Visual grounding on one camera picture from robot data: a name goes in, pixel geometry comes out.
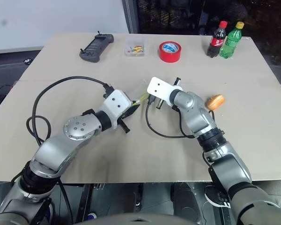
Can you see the grey window frame post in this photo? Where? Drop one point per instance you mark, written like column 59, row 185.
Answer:
column 130, row 16

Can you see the black handheld remote controller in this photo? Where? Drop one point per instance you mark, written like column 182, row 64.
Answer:
column 96, row 48

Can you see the clear yellow-zip plastic bag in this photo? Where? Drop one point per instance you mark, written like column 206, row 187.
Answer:
column 142, row 97

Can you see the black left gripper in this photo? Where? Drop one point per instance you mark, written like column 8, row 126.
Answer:
column 124, row 115

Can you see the grey rounded robot torso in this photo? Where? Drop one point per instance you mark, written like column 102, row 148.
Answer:
column 150, row 220

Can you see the dark rounded shape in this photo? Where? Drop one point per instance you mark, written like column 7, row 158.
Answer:
column 189, row 204

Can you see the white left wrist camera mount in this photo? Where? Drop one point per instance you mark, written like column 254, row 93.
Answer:
column 117, row 103

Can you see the black and white rounded object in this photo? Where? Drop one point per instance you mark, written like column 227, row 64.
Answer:
column 216, row 199

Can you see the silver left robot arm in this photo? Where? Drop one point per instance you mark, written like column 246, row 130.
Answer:
column 56, row 150

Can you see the green soda bottle yellow cap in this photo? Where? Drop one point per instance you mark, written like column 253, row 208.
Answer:
column 230, row 42

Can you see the red tape roll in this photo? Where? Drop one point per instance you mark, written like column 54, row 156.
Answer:
column 165, row 56

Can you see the orange snack packet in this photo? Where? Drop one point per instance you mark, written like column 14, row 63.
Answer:
column 215, row 102

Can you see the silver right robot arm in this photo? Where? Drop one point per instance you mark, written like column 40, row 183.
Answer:
column 224, row 159

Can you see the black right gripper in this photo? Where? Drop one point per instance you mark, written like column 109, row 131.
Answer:
column 155, row 98

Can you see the clear box of coloured bits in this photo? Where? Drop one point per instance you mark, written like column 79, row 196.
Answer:
column 134, row 49

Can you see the cola bottle with red cap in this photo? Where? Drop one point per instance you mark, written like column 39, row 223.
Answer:
column 215, row 44

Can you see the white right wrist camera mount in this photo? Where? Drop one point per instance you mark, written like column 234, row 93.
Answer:
column 161, row 87

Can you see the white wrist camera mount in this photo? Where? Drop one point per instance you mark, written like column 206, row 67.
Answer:
column 161, row 87
column 117, row 103

